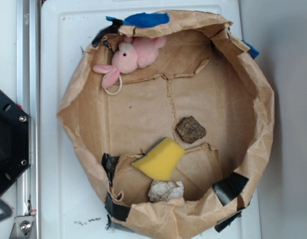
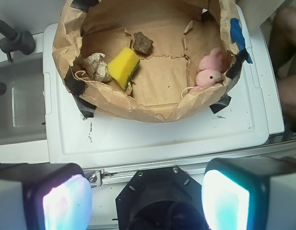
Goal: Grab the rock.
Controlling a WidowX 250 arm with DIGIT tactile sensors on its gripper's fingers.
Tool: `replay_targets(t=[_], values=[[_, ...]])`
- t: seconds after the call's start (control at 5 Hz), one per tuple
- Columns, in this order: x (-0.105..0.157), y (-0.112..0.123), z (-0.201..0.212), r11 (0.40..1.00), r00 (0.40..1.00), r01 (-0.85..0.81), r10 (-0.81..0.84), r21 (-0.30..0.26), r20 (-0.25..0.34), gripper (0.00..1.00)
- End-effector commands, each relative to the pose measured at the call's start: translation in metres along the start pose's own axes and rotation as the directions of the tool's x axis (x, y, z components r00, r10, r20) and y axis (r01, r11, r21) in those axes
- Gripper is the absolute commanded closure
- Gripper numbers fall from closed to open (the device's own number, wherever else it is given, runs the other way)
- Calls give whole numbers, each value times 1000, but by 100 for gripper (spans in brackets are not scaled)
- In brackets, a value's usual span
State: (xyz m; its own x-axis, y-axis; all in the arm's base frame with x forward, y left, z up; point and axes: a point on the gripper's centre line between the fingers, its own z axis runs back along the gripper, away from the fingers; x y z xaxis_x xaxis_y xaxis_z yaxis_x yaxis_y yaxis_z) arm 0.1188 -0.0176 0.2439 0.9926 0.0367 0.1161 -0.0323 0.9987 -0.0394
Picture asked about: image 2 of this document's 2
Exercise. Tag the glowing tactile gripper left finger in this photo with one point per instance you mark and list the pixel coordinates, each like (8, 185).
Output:
(44, 196)

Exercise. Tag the black faucet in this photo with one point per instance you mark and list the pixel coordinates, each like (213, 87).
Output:
(15, 40)

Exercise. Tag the brown rock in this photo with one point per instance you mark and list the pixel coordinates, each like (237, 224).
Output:
(142, 44)

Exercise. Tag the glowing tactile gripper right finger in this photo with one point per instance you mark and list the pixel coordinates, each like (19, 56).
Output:
(250, 193)

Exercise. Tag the pink plush bunny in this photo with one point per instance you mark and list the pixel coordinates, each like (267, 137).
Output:
(210, 70)

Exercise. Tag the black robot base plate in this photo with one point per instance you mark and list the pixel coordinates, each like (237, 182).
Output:
(161, 199)

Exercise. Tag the crumpled white paper ball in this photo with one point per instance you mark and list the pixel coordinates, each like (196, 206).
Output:
(96, 67)

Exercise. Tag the yellow green sponge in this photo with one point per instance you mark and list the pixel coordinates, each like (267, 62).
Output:
(121, 68)

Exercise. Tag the brown paper bag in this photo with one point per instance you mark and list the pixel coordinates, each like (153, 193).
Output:
(183, 31)

